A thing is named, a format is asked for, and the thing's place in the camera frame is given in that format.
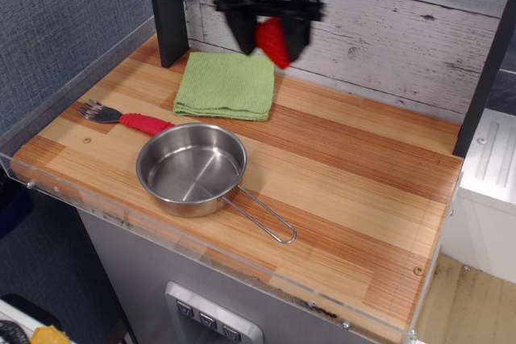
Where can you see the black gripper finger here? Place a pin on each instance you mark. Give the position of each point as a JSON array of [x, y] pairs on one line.
[[297, 35], [243, 26]]

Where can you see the red plastic strawberry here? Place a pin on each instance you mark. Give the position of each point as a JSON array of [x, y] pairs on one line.
[[270, 38]]

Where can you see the folded green cloth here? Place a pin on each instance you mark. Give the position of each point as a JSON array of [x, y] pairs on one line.
[[226, 86]]

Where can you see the small steel saucepan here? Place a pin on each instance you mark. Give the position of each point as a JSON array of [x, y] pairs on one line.
[[195, 169]]

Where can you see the clear acrylic table guard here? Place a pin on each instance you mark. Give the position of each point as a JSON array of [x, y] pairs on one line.
[[366, 186]]

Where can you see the grey toy cabinet front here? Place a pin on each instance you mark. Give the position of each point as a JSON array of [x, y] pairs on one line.
[[139, 269]]

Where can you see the white ribbed side unit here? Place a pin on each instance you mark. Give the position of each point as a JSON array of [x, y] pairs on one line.
[[480, 231]]

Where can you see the silver dispenser button panel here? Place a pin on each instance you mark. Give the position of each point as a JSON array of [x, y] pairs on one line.
[[219, 325]]

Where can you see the yellow object at corner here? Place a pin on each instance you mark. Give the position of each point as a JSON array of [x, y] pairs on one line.
[[49, 335]]

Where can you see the fork with red handle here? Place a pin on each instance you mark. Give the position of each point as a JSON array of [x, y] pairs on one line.
[[97, 112]]

